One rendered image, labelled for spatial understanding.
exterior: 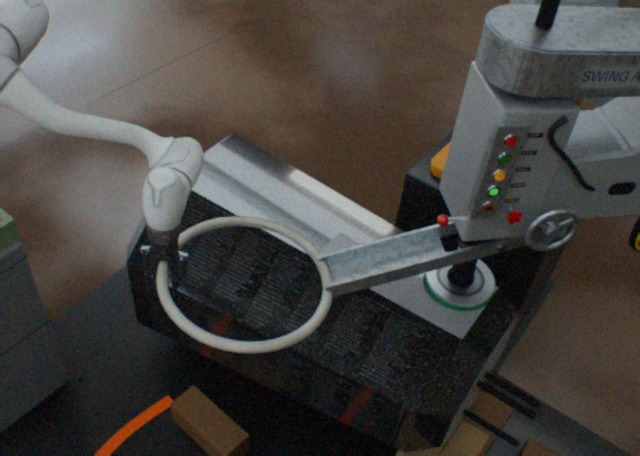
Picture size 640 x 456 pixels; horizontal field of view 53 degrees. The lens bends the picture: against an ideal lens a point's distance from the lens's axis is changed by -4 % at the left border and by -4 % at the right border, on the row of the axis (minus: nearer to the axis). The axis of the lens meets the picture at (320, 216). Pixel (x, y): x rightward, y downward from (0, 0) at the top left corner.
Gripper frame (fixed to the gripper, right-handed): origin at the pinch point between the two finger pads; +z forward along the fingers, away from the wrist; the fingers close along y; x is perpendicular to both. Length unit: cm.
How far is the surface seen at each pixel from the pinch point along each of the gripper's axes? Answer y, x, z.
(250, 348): 28.2, -24.1, -10.1
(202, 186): 0.6, 45.8, 1.2
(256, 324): 27.0, 6.6, 19.8
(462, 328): 86, -1, -3
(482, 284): 93, 15, -6
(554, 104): 88, 8, -75
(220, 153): 3, 64, 1
